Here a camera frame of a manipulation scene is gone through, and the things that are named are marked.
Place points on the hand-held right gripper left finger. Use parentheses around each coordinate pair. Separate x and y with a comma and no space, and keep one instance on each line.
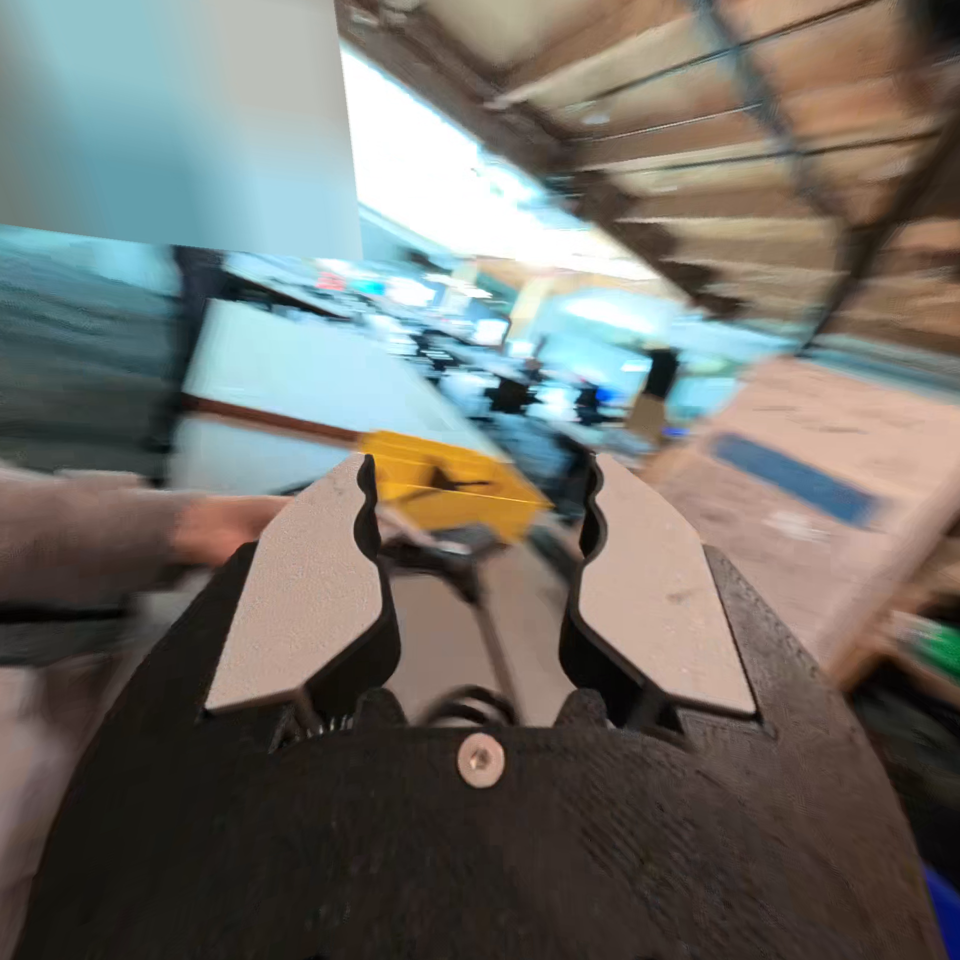
(307,592)

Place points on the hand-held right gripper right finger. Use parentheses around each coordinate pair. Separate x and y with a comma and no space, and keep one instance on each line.
(660,600)

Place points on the person's left forearm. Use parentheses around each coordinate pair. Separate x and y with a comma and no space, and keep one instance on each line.
(82,532)

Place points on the person's left hand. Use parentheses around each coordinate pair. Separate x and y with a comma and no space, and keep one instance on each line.
(225,529)

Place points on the yellow plastic bin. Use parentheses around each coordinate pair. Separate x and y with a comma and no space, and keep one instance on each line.
(450,480)

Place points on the person's grey hoodie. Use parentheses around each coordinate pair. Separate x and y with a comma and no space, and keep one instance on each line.
(52,787)

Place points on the blue plastic bin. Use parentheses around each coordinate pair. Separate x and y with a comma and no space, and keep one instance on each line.
(945,915)

